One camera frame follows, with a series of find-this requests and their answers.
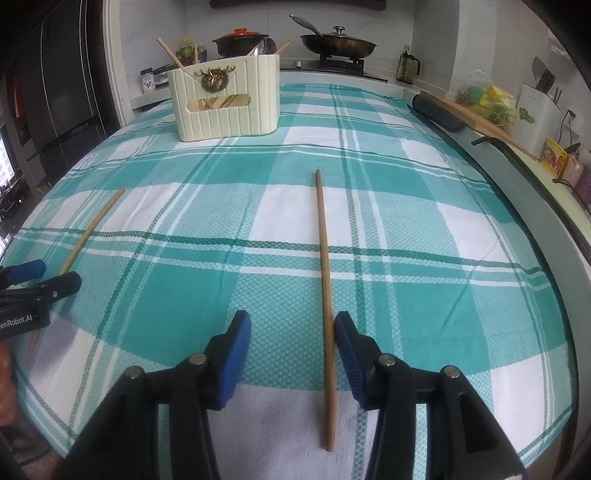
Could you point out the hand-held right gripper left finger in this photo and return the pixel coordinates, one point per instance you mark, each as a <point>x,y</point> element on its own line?
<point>233,360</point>

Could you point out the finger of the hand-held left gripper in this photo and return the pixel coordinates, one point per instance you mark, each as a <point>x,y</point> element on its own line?
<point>55,284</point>
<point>25,271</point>

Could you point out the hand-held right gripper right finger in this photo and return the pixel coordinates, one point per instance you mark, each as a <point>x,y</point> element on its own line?
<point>348,360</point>

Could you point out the wooden chopstick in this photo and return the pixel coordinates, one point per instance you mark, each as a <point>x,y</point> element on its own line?
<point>284,46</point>
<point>171,53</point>
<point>196,53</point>
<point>90,230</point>
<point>325,286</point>

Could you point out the cream ribbed utensil holder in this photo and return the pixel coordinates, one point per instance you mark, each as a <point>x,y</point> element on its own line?
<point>226,106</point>

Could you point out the person's left hand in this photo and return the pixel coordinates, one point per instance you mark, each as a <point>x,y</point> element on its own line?
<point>5,383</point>

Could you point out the teal checked tablecloth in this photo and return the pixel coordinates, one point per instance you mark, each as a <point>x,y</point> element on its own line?
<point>231,221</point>

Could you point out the black refrigerator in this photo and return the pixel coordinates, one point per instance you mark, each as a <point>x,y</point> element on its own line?
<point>60,92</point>

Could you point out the row of spice jars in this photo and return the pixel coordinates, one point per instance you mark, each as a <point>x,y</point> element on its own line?
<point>148,82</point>

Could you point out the black oblong case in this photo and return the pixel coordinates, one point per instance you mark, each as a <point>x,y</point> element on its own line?
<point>438,113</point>

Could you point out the cooking oil bottle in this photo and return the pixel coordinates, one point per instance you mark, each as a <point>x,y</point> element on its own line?
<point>186,53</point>

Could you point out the wooden cutting board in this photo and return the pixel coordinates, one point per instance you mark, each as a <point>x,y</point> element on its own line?
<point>480,121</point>

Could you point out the dark sauce bottle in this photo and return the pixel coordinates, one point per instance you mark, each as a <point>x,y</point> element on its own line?
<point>202,53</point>

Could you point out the yellow printed packet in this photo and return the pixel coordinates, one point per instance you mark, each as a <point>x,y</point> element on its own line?
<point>554,157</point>

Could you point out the black gas stove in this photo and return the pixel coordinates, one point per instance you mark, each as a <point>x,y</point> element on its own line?
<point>341,67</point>

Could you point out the plastic bag with colourful contents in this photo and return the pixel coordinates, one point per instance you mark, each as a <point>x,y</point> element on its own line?
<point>489,99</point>

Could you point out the glass french press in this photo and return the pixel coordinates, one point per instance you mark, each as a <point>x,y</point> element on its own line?
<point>407,67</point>

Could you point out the black pot with red lid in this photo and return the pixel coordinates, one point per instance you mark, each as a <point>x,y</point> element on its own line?
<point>238,44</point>

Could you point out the white cutlery holder box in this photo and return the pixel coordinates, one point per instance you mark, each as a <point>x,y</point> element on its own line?
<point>535,120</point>

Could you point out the wok with glass lid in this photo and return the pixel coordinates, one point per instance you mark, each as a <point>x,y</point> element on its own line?
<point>339,44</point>

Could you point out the grey spatula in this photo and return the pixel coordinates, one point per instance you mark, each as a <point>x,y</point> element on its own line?
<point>538,69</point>

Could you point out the black range hood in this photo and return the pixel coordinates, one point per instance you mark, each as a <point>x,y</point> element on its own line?
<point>295,3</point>

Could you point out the white wall socket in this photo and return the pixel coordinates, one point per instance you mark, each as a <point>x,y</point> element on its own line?
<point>571,121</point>

